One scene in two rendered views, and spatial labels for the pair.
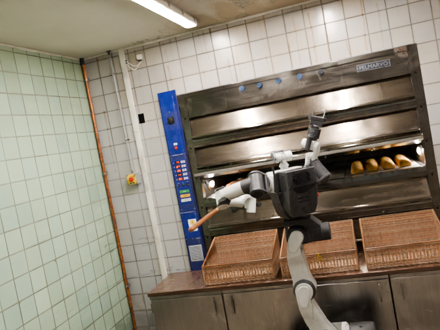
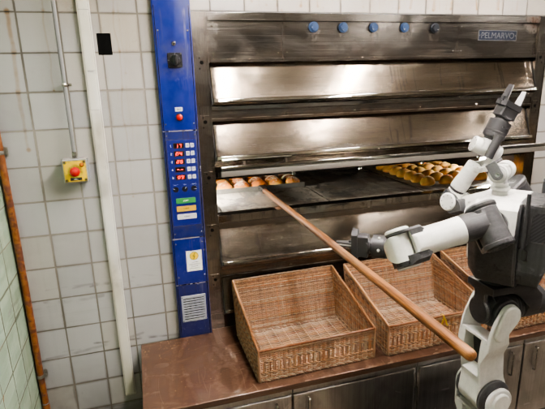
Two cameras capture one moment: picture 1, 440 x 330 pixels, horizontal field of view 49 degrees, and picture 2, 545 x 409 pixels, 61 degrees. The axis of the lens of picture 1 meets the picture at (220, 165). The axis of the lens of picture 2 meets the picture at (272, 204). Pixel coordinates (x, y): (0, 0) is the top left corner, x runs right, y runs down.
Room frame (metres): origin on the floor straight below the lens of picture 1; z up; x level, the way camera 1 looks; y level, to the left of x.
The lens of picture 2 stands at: (2.23, 1.10, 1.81)
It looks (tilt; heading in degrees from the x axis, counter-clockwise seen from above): 15 degrees down; 328
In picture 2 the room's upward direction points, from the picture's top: 2 degrees counter-clockwise
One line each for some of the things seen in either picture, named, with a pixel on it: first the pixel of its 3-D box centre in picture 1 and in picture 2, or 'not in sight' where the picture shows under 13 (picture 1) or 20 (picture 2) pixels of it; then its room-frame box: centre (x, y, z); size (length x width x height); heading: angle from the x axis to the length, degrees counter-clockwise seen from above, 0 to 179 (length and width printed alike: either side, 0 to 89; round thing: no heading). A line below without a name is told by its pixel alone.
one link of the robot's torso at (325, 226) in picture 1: (307, 228); (509, 296); (3.09, -0.48, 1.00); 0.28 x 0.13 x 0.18; 75
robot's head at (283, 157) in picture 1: (283, 158); (501, 174); (3.13, -0.41, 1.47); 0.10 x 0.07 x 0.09; 108
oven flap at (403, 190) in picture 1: (311, 203); (382, 226); (3.93, -0.68, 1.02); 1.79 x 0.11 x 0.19; 74
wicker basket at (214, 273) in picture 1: (242, 256); (299, 316); (3.84, -0.04, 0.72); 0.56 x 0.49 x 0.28; 75
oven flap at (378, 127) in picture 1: (300, 140); (386, 131); (3.93, -0.68, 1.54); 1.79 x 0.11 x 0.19; 74
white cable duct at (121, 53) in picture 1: (145, 177); (103, 169); (4.31, 0.67, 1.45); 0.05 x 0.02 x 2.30; 74
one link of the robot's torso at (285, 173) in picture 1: (292, 190); (513, 233); (3.07, -0.42, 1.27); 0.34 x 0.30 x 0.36; 108
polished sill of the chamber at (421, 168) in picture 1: (308, 185); (381, 200); (3.96, -0.68, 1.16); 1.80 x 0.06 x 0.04; 74
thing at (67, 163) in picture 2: (133, 179); (76, 170); (4.31, 0.78, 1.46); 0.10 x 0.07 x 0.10; 74
